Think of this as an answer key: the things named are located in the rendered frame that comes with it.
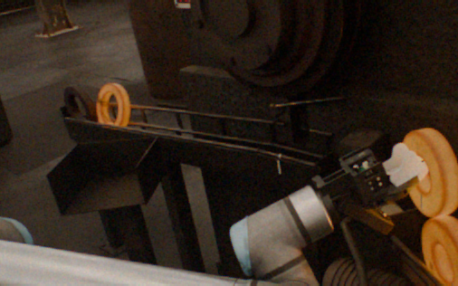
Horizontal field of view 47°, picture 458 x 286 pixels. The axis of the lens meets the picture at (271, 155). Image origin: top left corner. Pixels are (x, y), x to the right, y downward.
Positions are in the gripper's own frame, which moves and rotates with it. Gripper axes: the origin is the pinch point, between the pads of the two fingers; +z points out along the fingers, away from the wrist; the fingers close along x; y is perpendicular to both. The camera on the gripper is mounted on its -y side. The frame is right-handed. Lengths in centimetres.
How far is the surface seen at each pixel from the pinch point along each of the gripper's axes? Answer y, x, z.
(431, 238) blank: -11.7, -4.4, -5.3
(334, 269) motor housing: -29.3, 20.0, -21.9
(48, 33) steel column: -29, 707, -197
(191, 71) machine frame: 9, 88, -31
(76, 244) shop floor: -57, 148, -118
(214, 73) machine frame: 7, 80, -26
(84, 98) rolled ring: 6, 131, -74
